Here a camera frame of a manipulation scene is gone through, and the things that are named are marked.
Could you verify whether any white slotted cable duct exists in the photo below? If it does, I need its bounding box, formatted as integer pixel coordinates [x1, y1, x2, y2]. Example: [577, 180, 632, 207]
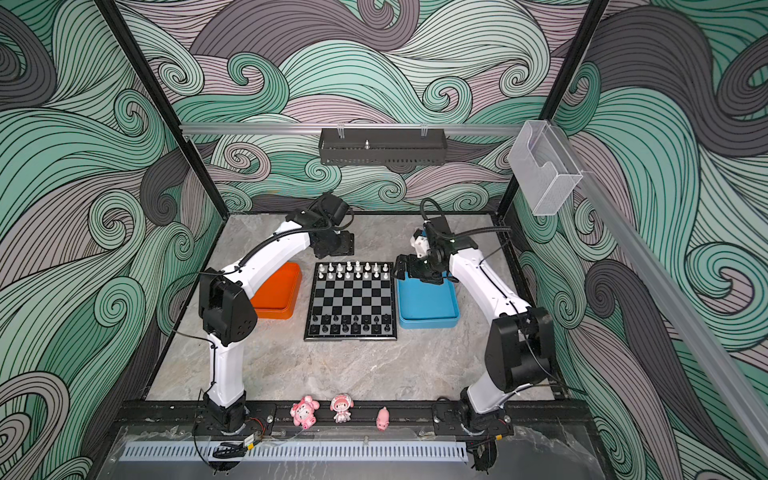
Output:
[118, 440, 469, 463]

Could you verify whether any small pink pig figurine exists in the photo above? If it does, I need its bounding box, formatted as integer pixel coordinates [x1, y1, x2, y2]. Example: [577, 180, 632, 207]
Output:
[376, 407, 390, 431]

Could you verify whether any blue plastic bin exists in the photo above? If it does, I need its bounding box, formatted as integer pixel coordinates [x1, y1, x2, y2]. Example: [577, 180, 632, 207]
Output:
[396, 276, 461, 330]

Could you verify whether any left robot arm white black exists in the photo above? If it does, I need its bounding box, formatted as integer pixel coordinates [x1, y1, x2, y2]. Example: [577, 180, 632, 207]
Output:
[198, 192, 353, 432]

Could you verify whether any aluminium rail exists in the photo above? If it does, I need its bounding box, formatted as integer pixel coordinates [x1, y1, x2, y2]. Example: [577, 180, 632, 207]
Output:
[180, 122, 523, 137]
[545, 122, 767, 460]

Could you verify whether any aluminium rail right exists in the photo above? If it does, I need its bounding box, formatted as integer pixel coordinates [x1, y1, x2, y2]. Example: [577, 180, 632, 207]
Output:
[545, 122, 767, 460]

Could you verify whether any pink hat doll figurine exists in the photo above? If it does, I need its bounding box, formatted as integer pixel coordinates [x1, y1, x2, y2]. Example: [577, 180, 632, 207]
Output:
[330, 393, 354, 424]

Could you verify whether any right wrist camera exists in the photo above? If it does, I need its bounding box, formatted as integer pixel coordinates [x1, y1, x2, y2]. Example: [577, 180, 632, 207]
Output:
[410, 216, 451, 259]

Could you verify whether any orange plastic bin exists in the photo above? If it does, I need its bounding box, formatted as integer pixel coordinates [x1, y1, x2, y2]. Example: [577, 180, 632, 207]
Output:
[250, 262, 302, 320]

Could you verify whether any aluminium rail back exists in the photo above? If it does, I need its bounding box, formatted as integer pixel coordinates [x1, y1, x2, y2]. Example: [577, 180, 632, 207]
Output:
[180, 122, 523, 137]

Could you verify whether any pink big-eared figurine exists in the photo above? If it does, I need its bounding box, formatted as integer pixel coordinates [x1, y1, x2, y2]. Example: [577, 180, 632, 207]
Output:
[290, 395, 320, 430]

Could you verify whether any black hanging tray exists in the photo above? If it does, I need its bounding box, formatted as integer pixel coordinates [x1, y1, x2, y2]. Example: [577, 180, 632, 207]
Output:
[318, 129, 448, 167]

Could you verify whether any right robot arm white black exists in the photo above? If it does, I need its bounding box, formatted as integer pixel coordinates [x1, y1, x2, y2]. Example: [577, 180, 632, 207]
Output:
[394, 248, 554, 415]

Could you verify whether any clear plastic wall box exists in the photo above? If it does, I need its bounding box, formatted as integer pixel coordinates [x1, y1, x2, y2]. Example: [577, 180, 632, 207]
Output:
[507, 120, 583, 216]

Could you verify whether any black white chessboard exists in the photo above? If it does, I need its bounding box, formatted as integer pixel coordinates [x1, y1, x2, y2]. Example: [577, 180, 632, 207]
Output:
[303, 261, 398, 341]

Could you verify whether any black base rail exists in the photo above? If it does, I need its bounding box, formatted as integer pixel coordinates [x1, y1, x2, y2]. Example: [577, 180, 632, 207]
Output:
[115, 398, 592, 438]

